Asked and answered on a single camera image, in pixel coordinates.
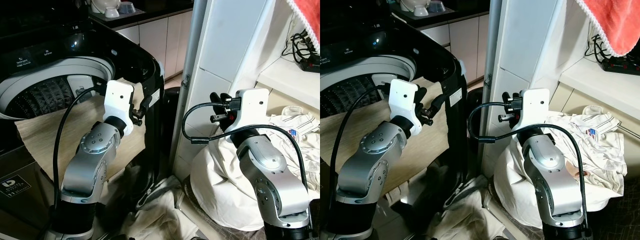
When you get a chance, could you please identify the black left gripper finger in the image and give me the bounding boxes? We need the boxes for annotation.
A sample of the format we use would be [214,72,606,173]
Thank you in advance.
[139,94,154,119]
[431,93,448,115]

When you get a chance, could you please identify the black top-load washing machine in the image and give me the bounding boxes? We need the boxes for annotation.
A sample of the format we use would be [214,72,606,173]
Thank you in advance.
[0,0,166,187]
[320,0,469,193]

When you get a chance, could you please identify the grey metal pole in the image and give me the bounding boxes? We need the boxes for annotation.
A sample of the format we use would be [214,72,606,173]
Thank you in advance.
[479,0,504,173]
[169,0,209,167]

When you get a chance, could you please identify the white shelf unit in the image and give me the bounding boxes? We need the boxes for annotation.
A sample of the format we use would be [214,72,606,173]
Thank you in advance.
[481,0,640,177]
[172,0,321,182]

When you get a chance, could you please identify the white cabinets with dark counter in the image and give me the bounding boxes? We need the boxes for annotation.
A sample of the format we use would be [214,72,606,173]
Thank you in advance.
[89,0,195,83]
[392,0,492,83]

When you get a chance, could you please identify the white bulky laundry bundle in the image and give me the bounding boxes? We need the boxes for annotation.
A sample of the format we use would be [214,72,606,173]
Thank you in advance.
[493,131,627,230]
[190,131,321,232]

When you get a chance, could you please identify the cream garment with flag patch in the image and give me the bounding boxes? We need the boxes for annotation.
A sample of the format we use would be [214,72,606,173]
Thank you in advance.
[266,105,321,192]
[547,105,629,197]

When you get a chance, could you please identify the black power strip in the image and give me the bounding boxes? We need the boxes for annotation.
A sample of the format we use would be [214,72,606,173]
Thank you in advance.
[295,56,321,74]
[601,56,640,76]

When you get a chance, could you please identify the white crumpled cloth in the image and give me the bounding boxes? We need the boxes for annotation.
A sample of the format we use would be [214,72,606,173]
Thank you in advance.
[429,184,507,240]
[119,174,202,240]

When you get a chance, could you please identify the red towel with white trim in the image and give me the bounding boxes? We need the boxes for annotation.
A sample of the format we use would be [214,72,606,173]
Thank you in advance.
[575,0,640,57]
[291,0,321,54]

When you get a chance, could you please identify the black box with white logo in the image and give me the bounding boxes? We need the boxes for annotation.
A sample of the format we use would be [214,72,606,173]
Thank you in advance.
[0,144,57,240]

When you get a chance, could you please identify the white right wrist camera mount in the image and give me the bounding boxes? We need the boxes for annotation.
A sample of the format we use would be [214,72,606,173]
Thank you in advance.
[225,88,271,135]
[517,88,551,134]

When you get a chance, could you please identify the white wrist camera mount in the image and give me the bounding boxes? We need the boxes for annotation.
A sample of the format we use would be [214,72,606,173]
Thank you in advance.
[517,88,551,134]
[387,78,422,139]
[102,79,136,137]
[225,88,271,135]

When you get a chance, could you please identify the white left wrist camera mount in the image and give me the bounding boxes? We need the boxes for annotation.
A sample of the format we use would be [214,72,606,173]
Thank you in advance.
[387,78,422,139]
[102,79,136,137]

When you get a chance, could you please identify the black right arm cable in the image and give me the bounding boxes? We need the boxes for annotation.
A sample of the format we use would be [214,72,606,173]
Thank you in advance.
[181,102,309,192]
[467,101,588,211]

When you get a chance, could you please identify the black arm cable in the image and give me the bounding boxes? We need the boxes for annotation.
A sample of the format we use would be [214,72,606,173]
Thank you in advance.
[467,101,588,211]
[181,102,309,192]
[329,86,392,201]
[51,86,109,213]

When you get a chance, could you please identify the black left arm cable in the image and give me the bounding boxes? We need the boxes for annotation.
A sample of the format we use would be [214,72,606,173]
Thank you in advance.
[51,86,109,213]
[329,86,392,201]

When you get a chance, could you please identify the black tangled power cords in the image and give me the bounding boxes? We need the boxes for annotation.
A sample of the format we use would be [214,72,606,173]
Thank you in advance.
[281,29,321,63]
[586,34,623,63]

